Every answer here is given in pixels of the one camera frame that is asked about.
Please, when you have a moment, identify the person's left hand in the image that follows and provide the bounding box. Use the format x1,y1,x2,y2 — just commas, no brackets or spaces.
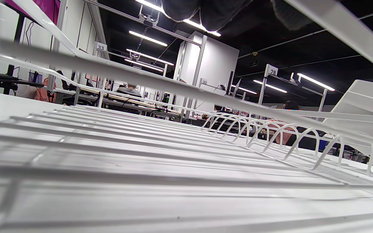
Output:
161,0,307,32

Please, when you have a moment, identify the white square pillar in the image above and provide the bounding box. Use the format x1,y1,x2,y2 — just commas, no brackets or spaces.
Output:
173,31,240,114

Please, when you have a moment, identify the group of ceiling light strips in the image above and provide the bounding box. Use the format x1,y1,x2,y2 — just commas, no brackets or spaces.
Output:
124,0,336,95

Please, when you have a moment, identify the white plastic tray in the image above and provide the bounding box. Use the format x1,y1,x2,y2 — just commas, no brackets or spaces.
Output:
322,79,373,172

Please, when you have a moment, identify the pink screen monitor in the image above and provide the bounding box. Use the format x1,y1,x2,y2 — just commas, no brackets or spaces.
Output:
4,0,61,24

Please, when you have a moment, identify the black desk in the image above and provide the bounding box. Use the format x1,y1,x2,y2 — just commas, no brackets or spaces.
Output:
0,72,45,95

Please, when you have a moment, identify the white wire dish rack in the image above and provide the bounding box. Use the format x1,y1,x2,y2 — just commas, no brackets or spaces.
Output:
0,0,373,233

